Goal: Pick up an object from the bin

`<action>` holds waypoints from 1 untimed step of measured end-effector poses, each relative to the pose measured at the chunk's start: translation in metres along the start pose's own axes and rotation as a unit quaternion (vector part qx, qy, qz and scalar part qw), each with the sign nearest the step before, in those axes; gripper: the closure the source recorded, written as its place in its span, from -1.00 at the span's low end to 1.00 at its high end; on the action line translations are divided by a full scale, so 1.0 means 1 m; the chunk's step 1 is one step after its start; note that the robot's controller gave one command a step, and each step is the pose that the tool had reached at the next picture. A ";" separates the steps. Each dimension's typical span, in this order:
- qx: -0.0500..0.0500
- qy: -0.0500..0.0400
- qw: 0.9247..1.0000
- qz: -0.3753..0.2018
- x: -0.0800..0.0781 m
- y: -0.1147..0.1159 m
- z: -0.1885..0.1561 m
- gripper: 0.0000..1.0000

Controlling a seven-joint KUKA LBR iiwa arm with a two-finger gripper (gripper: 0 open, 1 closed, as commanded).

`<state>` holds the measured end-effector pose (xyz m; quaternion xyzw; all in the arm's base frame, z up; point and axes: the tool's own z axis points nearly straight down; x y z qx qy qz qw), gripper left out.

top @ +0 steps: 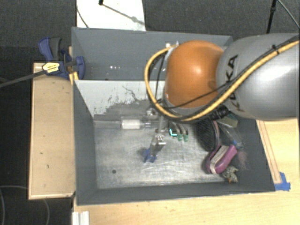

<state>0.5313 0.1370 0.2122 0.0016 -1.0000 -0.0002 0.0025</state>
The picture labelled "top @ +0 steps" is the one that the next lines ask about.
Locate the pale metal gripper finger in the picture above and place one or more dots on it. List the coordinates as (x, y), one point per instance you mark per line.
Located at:
(152, 149)
(159, 146)

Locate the small blue object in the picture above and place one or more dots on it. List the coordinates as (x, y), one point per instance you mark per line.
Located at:
(146, 155)

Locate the clear plastic bottle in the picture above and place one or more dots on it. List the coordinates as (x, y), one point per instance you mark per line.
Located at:
(131, 124)

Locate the grey metal bin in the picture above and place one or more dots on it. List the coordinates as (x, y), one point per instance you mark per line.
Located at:
(122, 153)

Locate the black oval hairbrush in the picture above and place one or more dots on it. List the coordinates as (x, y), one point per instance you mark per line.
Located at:
(206, 136)

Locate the purple and white brush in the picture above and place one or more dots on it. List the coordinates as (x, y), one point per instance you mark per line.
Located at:
(222, 159)

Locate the grey-green small box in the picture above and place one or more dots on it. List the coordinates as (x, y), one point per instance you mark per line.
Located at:
(230, 122)

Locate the clear tube with blue tip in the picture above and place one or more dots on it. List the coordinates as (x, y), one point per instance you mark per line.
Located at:
(233, 137)

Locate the brown toy animal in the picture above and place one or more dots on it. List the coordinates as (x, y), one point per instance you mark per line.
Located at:
(230, 173)

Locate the pale wood board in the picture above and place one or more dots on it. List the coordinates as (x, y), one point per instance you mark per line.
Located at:
(52, 137)

